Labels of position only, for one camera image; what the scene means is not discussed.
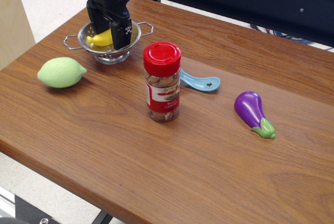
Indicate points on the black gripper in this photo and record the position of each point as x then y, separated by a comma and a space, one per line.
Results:
114, 13

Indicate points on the light blue toy spoon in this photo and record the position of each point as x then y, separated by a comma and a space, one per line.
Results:
206, 84

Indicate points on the light wooden panel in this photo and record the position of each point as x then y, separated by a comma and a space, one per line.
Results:
16, 33

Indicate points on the red-lidded bay leaves jar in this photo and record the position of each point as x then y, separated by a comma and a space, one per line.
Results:
162, 65

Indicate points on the black table leg bracket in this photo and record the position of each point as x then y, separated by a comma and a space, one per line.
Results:
27, 213

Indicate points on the yellow toy banana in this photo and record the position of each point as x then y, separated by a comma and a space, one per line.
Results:
102, 39

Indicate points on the aluminium rail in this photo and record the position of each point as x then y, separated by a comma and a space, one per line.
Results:
7, 202

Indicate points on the small steel colander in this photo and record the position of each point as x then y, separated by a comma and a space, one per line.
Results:
107, 54

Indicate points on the purple toy eggplant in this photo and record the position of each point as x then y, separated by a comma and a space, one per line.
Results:
248, 106

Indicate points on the green toy lime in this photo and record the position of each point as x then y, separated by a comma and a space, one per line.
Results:
61, 72

